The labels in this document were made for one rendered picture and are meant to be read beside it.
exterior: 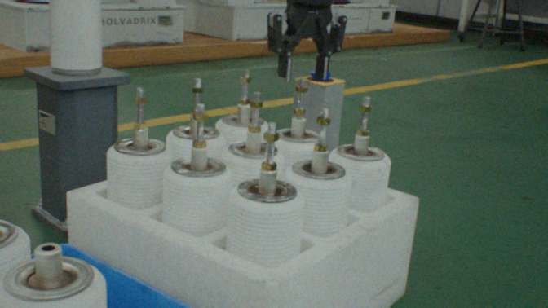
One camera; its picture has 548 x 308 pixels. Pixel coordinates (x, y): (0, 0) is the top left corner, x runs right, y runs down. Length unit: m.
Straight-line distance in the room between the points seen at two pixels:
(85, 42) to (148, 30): 1.89
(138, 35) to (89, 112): 1.87
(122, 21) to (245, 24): 0.77
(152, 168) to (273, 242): 0.23
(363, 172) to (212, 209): 0.24
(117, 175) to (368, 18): 3.48
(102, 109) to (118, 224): 0.37
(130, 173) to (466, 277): 0.64
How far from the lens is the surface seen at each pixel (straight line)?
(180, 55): 3.10
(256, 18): 3.49
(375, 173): 0.93
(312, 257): 0.78
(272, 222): 0.74
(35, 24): 2.79
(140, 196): 0.90
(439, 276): 1.18
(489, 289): 1.18
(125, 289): 0.86
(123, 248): 0.89
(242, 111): 1.08
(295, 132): 1.01
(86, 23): 1.17
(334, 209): 0.85
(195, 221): 0.83
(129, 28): 3.00
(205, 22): 3.57
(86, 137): 1.19
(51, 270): 0.57
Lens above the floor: 0.53
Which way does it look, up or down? 18 degrees down
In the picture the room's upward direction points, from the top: 4 degrees clockwise
